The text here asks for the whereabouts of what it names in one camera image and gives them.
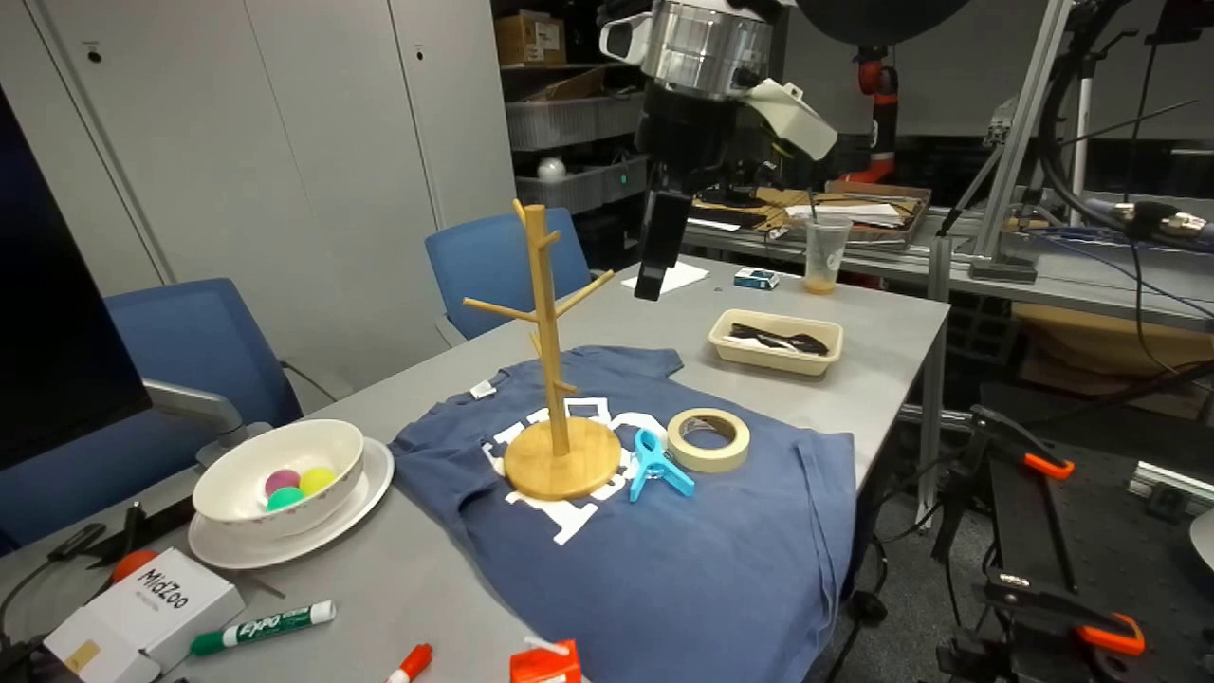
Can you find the black sunglasses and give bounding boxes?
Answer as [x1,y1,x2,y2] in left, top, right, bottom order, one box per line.
[727,319,831,358]

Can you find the grey background workbench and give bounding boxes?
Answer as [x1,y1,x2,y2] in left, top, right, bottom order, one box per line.
[679,188,1214,336]

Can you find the brown cardboard box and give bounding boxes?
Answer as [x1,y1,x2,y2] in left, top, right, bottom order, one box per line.
[492,7,568,69]

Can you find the beige masking tape roll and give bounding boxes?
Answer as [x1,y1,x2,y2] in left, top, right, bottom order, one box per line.
[665,407,754,480]

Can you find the red background robot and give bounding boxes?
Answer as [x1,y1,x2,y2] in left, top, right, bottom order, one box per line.
[851,45,907,188]

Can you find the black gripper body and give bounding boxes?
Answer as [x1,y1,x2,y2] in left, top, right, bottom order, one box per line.
[636,88,777,200]

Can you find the red orange small box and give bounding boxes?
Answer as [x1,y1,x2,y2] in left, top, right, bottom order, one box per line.
[506,637,588,683]

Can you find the green marker pen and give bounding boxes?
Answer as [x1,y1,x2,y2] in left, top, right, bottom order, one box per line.
[187,598,342,662]

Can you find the black clamp orange handle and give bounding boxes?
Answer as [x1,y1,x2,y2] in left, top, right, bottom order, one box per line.
[966,403,1080,486]
[982,571,1154,662]

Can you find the white cardboard box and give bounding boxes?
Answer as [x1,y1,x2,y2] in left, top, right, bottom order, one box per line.
[43,547,248,683]

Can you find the clear plastic cup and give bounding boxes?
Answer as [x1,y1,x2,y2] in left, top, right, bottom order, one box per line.
[802,218,855,300]

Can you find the wooden mug tree hanger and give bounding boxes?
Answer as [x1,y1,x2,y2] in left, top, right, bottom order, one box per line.
[458,197,627,504]

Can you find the grey shelf bin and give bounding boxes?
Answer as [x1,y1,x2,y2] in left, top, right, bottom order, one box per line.
[506,88,648,156]
[511,152,653,218]

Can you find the blue printed t-shirt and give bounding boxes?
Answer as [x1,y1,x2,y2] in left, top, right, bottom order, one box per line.
[386,343,865,683]

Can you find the beige plastic tray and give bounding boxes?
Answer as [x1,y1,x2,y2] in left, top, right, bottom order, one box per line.
[705,307,846,380]

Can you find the white tall cabinet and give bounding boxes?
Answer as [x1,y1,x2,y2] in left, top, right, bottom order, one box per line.
[0,0,520,410]

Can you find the wooden board stack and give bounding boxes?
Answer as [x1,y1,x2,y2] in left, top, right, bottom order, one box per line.
[691,178,937,250]

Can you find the aluminium frame post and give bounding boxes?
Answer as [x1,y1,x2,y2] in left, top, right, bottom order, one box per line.
[966,0,1076,284]

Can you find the black computer monitor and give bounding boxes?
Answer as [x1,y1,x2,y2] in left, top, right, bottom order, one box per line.
[0,88,157,474]

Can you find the white paper sheet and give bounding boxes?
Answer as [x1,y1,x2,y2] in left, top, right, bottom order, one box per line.
[619,257,712,300]

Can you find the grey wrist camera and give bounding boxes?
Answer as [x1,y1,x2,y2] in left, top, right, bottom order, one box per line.
[736,76,842,162]

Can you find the red marker pen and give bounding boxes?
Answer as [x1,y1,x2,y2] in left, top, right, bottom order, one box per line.
[386,642,435,683]

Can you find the white bowl with fruit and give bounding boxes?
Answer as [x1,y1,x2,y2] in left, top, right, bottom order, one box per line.
[187,436,400,572]

